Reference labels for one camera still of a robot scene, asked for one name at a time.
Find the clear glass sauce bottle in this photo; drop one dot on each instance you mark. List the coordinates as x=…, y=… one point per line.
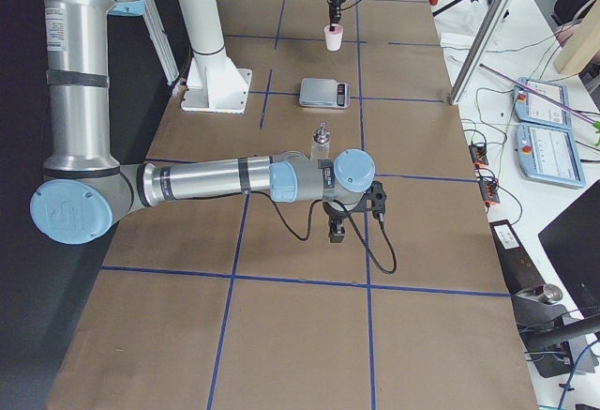
x=320, y=143

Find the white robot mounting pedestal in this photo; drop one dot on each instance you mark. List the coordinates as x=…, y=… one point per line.
x=214, y=83

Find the aluminium frame post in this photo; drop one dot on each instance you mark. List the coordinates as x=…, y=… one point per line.
x=482, y=39

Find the near blue teach pendant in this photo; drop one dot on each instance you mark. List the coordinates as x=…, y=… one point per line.
x=549, y=155

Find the blue teach pendant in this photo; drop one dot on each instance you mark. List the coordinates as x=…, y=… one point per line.
x=549, y=155
x=532, y=109

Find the metal reacher grabber stick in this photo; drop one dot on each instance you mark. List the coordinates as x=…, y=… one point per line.
x=563, y=107

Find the black box with label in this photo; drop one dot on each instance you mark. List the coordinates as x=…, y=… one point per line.
x=518, y=268

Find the far blue teach pendant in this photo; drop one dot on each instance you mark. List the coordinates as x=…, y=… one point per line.
x=532, y=109

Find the silver electronic kitchen scale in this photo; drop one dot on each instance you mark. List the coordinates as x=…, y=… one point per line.
x=324, y=93

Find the orange black power strip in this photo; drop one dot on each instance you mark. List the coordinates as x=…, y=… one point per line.
x=487, y=181

